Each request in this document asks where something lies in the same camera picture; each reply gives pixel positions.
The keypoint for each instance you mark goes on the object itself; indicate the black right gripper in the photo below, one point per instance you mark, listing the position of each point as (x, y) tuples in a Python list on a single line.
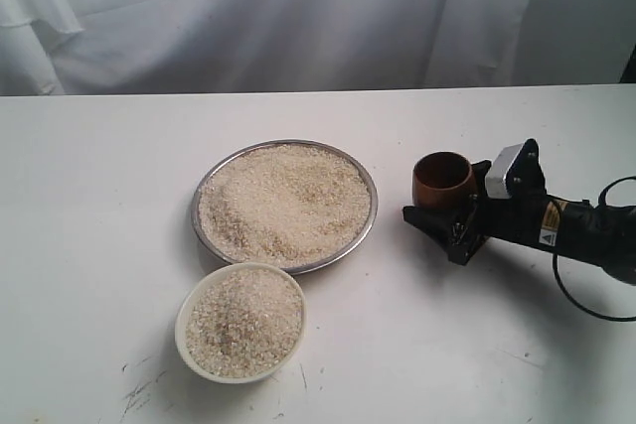
[(461, 233)]

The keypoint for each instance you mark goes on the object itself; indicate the brown wooden cup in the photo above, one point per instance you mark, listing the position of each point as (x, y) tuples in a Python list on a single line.
[(442, 180)]

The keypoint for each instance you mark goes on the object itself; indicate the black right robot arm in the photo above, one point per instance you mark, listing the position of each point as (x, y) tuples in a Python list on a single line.
[(598, 234)]

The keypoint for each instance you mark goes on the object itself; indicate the rice in metal tray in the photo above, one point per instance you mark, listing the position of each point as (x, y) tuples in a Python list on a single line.
[(283, 205)]

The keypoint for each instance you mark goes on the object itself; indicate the rice in white bowl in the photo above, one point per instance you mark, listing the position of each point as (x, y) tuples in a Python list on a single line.
[(243, 325)]

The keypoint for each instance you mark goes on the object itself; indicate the white ceramic bowl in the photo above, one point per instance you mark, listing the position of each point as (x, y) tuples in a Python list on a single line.
[(181, 339)]

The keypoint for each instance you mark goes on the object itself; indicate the round metal tray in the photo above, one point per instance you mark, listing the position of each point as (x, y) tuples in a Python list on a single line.
[(372, 205)]

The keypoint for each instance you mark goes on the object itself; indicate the white fabric backdrop curtain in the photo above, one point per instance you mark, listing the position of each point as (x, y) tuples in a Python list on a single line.
[(51, 47)]

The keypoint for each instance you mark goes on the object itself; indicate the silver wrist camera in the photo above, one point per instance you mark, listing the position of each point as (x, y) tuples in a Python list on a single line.
[(504, 179)]

